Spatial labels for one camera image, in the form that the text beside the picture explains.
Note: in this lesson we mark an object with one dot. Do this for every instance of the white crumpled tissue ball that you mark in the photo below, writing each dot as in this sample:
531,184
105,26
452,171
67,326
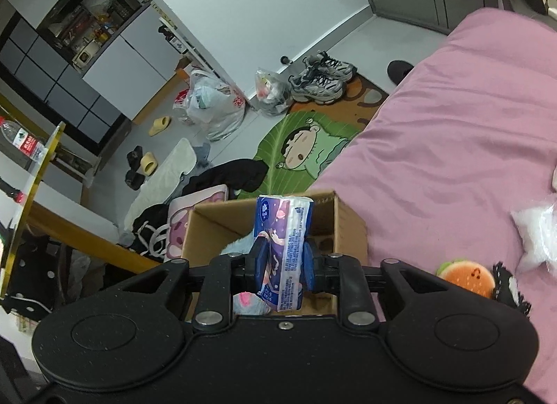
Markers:
554,180

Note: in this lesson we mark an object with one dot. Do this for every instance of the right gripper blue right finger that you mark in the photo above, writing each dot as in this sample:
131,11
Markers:
341,276

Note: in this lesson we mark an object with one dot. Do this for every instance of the fluffy light blue plush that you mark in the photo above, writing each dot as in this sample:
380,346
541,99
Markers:
245,303

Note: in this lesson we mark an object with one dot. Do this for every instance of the white round side table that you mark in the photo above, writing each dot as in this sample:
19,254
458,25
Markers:
62,228

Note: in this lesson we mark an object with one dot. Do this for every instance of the yellow slipper far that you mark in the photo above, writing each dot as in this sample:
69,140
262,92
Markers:
159,125

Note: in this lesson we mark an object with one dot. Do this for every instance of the clear plastic bag white filling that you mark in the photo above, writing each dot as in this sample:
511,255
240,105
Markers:
536,226

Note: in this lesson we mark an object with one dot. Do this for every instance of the yellow slipper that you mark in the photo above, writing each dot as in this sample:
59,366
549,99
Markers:
159,125
149,164

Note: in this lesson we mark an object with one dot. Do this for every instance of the yellow slipper near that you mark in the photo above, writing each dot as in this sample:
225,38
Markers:
149,164

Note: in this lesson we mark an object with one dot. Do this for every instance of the green cartoon leaf rug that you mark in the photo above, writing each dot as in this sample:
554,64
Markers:
299,148

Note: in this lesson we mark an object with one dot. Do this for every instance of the plastic water bottle red label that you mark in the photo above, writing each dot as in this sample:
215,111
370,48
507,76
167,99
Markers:
22,140

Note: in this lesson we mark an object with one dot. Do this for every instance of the burger plush toy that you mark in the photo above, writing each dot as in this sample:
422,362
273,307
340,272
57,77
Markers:
469,275

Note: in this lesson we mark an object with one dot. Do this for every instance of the black clothes pile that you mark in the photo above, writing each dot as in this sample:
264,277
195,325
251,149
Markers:
159,232

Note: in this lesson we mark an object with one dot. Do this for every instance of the grey sneaker pair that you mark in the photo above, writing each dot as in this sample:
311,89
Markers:
323,81

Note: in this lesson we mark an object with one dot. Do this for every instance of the small clear trash bag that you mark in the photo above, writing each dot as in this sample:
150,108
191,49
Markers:
273,93

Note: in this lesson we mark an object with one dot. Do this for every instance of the black spray bottle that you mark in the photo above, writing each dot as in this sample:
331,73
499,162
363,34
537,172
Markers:
171,39

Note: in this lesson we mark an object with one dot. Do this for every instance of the brown cardboard box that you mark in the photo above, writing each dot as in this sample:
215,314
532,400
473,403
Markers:
335,228

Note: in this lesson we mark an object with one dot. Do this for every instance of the blue tissue pack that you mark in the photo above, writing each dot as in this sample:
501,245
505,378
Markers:
283,222

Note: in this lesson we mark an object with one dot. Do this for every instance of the white plastic shopping bag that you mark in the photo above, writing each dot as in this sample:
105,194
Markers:
210,104

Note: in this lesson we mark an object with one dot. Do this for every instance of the white kitchen cabinet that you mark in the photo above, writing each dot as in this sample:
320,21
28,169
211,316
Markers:
134,64

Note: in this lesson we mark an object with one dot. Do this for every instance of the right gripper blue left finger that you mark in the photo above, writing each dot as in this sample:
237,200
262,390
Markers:
223,278

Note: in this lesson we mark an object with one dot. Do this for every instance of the black slipper by bed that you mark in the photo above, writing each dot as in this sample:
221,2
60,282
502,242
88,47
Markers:
397,70

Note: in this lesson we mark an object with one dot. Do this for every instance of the black slippers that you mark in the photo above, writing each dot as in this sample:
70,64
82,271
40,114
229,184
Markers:
134,178

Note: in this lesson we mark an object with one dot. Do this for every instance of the white floor towel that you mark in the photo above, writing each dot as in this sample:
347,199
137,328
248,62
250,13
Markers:
181,161

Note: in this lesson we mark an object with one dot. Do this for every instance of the pink bed sheet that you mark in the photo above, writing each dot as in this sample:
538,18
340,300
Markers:
467,138

